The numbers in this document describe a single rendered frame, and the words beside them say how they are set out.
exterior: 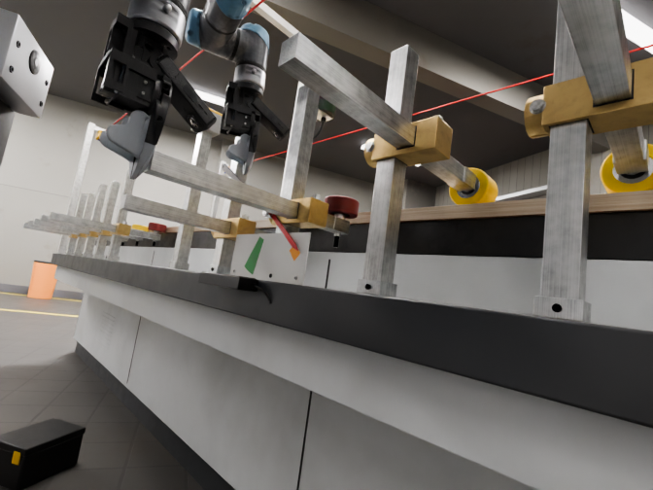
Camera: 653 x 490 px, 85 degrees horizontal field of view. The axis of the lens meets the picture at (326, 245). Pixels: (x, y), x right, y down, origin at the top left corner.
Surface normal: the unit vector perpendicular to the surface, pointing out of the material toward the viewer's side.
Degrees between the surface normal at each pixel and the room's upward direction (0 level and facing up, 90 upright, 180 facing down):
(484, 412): 90
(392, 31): 90
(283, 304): 90
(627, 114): 180
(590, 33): 180
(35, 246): 90
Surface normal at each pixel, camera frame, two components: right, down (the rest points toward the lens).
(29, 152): 0.37, -0.07
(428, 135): -0.69, -0.19
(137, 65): 0.71, 0.00
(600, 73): -0.14, 0.98
